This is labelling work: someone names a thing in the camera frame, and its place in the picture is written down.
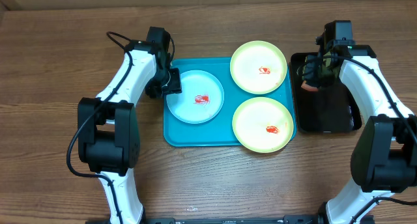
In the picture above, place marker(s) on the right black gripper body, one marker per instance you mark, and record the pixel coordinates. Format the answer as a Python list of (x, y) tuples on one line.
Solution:
[(313, 73)]

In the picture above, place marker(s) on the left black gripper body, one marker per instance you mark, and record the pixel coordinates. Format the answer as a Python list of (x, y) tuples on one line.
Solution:
[(166, 82)]

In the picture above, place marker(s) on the orange green scrub sponge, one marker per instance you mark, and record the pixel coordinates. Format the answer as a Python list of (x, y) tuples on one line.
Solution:
[(309, 88)]

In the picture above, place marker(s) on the light blue plate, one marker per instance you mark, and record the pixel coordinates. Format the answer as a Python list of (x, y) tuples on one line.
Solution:
[(201, 98)]

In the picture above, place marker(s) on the yellow-green plate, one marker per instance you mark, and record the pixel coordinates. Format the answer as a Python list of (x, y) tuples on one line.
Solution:
[(258, 67), (263, 125)]

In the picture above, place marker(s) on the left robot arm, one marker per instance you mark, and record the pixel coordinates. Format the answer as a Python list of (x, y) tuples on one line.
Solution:
[(106, 145)]

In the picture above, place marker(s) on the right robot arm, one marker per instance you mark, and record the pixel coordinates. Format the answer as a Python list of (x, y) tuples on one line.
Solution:
[(383, 161)]

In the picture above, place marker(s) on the black rectangular tray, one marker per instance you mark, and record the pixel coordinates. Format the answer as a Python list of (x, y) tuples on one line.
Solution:
[(330, 110)]

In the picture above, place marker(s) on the teal plastic tray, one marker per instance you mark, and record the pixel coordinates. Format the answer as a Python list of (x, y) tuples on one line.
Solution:
[(217, 131)]

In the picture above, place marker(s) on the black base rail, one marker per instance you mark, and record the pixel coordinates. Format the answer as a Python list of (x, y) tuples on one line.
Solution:
[(288, 219)]

